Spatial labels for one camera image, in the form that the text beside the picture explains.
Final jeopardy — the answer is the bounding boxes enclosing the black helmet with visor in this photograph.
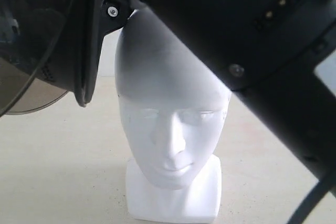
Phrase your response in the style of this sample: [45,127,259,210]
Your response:
[1,0,133,115]

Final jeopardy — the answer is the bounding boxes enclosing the white mannequin head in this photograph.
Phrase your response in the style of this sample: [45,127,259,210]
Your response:
[115,9,232,223]

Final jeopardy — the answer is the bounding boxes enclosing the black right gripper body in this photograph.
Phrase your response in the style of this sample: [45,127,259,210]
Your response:
[141,0,335,90]

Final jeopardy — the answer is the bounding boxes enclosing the black camera cable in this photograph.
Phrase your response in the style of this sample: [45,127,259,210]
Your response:
[285,179,336,224]

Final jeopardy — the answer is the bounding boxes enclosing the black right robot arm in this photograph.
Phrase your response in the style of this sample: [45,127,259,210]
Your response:
[141,0,335,177]

